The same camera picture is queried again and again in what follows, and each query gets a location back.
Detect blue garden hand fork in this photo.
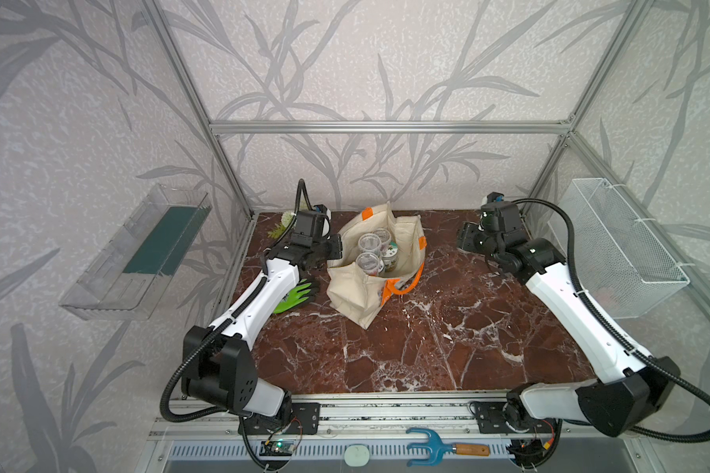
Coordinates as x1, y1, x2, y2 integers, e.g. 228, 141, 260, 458
405, 427, 491, 467

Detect white wire mesh basket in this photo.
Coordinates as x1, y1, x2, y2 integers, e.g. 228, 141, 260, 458
558, 177, 689, 319

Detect right base wiring bundle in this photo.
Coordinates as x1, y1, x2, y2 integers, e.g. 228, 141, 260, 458
507, 434, 560, 468

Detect beige canvas bag orange handles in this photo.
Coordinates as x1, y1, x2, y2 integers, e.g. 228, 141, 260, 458
327, 203, 427, 329

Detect green black garden glove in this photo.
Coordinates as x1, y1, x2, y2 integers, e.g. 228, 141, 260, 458
272, 279, 320, 315

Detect clear plastic wall shelf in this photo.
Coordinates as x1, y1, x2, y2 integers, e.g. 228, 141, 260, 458
59, 184, 212, 321

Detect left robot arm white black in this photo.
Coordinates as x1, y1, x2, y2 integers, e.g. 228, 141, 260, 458
160, 234, 343, 423

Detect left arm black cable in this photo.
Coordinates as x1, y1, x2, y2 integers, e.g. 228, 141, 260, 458
159, 178, 313, 424

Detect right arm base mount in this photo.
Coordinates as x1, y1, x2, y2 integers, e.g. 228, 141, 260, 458
467, 400, 557, 435

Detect lying green label seed jar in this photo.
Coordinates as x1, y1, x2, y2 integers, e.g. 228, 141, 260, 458
382, 242, 400, 272

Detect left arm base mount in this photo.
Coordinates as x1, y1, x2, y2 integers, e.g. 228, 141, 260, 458
239, 402, 321, 436

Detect potted orange flower plant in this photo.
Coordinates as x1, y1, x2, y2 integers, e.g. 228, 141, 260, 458
267, 194, 333, 240

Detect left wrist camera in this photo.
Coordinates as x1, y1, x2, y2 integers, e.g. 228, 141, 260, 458
294, 204, 333, 240

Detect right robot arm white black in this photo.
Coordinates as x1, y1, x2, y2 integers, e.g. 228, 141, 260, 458
457, 222, 674, 437

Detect white oval button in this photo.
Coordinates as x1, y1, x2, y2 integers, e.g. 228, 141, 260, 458
343, 445, 371, 468

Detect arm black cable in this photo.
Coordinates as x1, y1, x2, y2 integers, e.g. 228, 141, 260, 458
508, 197, 710, 445
159, 178, 313, 424

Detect green label seed jar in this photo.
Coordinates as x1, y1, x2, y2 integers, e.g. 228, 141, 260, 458
358, 233, 382, 257
382, 242, 400, 272

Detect green circuit board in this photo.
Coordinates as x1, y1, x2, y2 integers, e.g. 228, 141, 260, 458
260, 439, 298, 457

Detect red label seed jar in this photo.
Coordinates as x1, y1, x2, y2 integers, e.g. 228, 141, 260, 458
355, 253, 384, 277

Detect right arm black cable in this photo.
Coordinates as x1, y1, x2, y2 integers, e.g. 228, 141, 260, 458
508, 197, 710, 445

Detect purple label seed jar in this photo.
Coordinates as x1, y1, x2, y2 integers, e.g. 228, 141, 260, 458
373, 228, 392, 254

